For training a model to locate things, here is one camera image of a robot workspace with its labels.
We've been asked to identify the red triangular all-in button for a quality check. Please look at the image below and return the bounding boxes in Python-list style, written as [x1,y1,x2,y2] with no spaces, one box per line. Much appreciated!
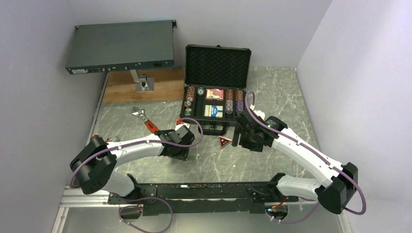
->
[218,136,232,149]

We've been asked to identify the purple poker chip stack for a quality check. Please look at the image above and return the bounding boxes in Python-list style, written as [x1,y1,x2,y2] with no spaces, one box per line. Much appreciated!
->
[235,100,244,115]

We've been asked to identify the blue Texas Hold'em card deck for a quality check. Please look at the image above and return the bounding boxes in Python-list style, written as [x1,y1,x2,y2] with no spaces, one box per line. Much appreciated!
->
[204,105,223,118]

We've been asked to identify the black poker set case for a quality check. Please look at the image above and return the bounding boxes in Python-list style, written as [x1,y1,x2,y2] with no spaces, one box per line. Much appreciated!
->
[180,45,252,136]

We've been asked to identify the dark poker chip stack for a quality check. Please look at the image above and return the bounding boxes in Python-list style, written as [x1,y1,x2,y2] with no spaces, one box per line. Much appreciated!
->
[225,99,234,115]

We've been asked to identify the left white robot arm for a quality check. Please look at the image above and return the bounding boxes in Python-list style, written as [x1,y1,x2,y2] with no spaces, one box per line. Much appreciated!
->
[69,123,195,204]

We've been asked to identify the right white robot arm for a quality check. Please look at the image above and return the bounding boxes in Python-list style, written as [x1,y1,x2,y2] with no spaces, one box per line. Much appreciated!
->
[235,110,360,214]

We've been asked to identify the green chips in case bottom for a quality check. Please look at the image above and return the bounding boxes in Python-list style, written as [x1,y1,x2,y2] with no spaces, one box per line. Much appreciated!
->
[184,108,193,116]

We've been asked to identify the brown chip stack right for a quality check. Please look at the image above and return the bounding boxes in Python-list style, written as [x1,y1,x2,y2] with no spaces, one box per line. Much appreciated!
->
[235,90,244,101]

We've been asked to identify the red chip stack left column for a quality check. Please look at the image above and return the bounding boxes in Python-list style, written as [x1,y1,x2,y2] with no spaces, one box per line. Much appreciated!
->
[184,86,195,108]

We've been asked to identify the brown chip stack in case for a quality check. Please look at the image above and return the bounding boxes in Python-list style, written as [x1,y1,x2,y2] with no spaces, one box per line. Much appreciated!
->
[225,89,234,100]

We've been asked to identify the red card deck in case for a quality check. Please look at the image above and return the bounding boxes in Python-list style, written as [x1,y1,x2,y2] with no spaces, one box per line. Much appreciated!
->
[206,88,224,100]

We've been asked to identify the green chip in case top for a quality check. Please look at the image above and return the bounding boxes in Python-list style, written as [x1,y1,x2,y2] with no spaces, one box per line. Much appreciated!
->
[197,87,205,96]

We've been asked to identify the wooden board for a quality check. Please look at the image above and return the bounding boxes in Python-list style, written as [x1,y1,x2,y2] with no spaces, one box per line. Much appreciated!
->
[103,67,185,103]

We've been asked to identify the copper pipe fitting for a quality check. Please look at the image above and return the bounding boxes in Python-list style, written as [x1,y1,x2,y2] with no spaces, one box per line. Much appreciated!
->
[90,134,112,142]

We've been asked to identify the red-handled adjustable wrench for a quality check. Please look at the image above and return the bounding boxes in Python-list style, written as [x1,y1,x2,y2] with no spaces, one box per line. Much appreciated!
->
[131,106,159,133]

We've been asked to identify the grey metal stand bracket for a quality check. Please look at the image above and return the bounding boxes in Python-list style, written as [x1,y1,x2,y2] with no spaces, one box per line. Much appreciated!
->
[130,69,155,92]

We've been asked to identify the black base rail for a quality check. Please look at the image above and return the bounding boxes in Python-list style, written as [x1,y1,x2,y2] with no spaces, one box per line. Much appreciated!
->
[108,182,298,216]

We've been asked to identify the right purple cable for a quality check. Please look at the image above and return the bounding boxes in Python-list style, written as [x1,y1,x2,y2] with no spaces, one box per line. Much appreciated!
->
[245,91,367,224]

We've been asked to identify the grey rack-mount network switch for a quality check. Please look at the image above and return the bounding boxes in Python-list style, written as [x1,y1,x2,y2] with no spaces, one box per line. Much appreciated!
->
[65,20,177,74]

